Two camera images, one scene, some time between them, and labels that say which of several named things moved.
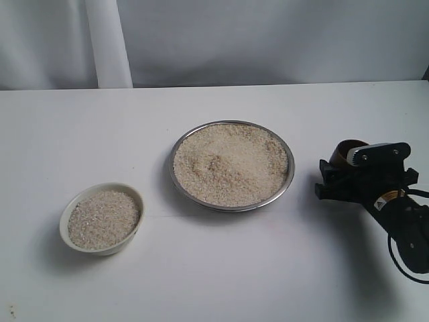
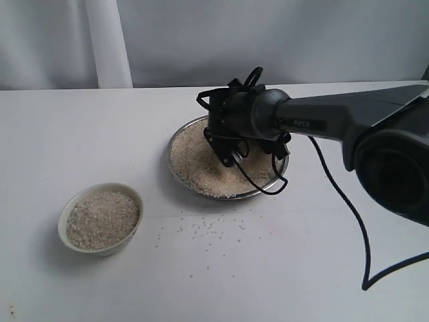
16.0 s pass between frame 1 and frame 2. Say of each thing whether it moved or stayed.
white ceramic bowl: stayed
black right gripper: moved
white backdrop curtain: stayed
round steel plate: moved
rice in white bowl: stayed
